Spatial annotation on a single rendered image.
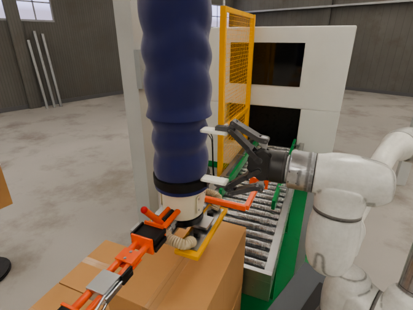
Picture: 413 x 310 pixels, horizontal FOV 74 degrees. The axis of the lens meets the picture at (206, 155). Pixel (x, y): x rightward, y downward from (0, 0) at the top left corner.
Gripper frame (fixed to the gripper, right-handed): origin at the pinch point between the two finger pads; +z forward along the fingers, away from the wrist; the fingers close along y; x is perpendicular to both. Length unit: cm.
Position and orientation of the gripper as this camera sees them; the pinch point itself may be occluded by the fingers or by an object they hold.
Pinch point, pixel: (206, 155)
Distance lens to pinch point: 70.4
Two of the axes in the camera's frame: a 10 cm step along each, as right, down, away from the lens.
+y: 0.0, 9.2, 3.9
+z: -9.2, -1.5, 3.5
